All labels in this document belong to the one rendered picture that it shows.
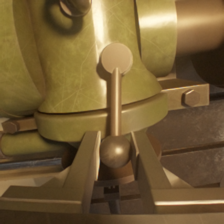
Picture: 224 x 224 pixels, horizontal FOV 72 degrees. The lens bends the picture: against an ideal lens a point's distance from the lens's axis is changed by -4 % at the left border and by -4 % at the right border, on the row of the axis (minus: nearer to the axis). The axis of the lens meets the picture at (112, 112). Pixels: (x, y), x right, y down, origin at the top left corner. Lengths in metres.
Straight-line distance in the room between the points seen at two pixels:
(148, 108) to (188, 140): 0.39
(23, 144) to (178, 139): 0.42
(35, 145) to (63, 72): 0.17
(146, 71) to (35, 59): 0.13
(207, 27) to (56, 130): 0.22
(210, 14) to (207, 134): 0.40
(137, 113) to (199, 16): 0.15
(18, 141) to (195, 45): 0.32
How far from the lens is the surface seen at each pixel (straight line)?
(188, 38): 0.24
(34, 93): 0.20
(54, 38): 0.19
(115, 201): 0.26
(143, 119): 0.17
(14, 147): 0.34
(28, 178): 1.07
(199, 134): 0.56
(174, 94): 0.25
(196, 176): 0.64
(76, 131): 0.17
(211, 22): 0.25
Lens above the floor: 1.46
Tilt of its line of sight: 75 degrees down
